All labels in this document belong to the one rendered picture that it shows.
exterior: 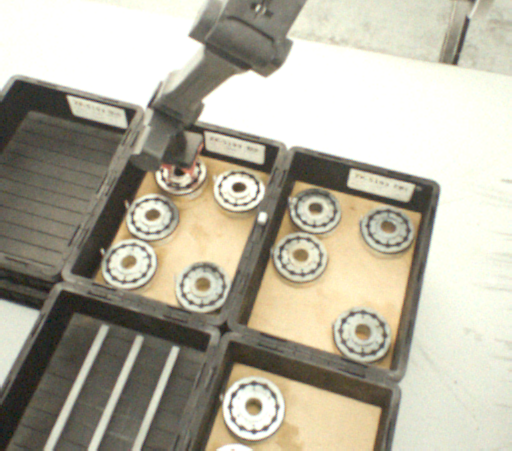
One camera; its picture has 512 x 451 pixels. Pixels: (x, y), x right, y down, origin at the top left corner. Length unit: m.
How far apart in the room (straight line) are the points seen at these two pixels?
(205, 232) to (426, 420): 0.54
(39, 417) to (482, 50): 2.27
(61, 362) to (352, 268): 0.55
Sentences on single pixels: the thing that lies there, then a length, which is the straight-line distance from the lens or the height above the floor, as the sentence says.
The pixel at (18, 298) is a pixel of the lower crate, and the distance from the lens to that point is 1.44.
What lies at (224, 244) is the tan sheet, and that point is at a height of 0.83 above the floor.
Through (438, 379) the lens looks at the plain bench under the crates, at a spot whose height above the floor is 0.70.
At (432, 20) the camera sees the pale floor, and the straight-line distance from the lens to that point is 3.01.
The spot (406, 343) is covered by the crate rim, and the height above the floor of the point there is 0.92.
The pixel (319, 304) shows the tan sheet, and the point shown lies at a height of 0.83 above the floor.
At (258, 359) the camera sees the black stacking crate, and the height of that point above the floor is 0.88.
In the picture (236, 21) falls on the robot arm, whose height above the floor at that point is 1.46.
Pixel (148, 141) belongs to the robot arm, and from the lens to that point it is 1.13.
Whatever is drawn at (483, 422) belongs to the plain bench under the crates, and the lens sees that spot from 1.38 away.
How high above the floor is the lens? 1.97
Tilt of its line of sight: 57 degrees down
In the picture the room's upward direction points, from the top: 1 degrees clockwise
